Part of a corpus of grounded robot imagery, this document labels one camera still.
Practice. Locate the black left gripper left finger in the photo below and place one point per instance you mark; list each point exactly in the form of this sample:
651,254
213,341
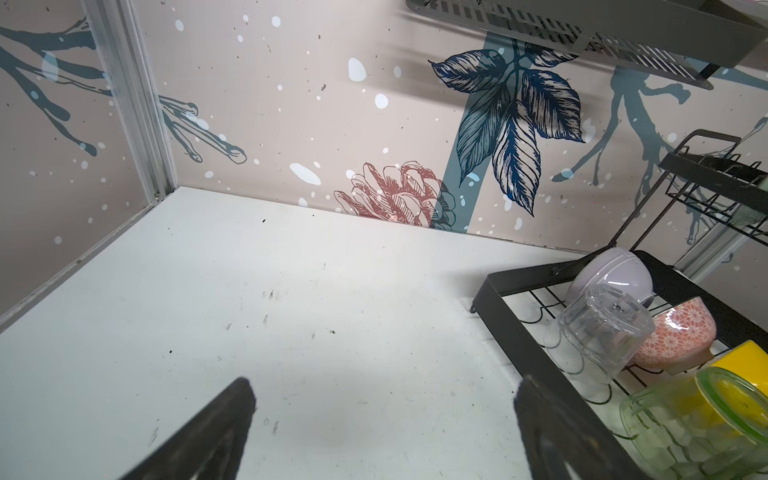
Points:
210,445

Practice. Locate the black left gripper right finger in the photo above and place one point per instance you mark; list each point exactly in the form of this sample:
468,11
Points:
560,443

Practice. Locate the clear glass cup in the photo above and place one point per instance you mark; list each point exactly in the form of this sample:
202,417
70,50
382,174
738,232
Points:
597,335

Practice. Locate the green glass cup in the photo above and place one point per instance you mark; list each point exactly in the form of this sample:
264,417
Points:
709,425

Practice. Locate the pink patterned bowl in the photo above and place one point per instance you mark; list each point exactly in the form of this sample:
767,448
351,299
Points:
682,339

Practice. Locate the lilac ceramic bowl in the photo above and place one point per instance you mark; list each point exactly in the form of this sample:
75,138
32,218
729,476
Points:
617,268

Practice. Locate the yellow bowl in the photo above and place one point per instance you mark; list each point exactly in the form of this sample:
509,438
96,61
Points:
749,362

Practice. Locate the black hanging wall basket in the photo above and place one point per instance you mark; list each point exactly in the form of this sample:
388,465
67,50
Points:
684,41

